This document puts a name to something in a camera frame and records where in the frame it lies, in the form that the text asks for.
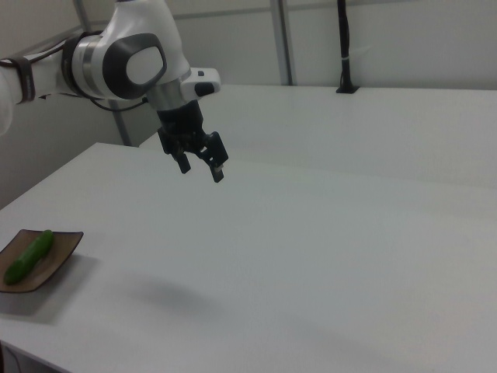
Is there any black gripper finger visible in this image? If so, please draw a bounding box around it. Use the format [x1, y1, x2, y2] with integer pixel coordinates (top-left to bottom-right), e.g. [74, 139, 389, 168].
[196, 131, 230, 184]
[173, 148, 193, 175]

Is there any brown square ceramic plate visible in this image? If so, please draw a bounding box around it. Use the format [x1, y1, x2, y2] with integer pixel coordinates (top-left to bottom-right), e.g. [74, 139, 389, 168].
[0, 228, 85, 295]

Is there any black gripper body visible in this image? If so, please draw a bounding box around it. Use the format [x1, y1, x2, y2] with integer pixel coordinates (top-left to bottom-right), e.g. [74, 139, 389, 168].
[156, 99, 207, 156]

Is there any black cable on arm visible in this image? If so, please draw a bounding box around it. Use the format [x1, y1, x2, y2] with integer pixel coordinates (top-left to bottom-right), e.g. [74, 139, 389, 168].
[23, 30, 151, 113]

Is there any green cucumber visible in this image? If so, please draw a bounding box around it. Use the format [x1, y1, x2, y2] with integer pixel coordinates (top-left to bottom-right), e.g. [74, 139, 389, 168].
[3, 229, 54, 286]

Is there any black pole with base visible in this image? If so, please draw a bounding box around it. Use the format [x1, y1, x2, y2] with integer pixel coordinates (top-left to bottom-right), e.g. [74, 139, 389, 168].
[335, 0, 360, 95]

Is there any black strap on arm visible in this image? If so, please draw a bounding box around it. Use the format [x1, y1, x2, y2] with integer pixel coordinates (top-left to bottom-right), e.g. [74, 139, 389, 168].
[0, 57, 38, 104]

